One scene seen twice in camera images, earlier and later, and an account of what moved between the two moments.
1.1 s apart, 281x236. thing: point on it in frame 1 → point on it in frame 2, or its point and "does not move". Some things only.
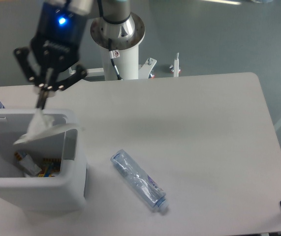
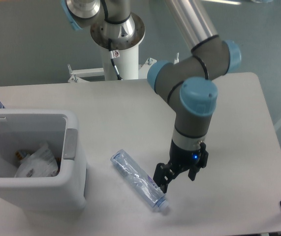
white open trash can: x=35 y=158 does not move
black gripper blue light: x=57 y=47 → x=184 y=159
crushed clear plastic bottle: x=139 y=179 does not move
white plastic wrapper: x=41 y=126 → x=40 y=163
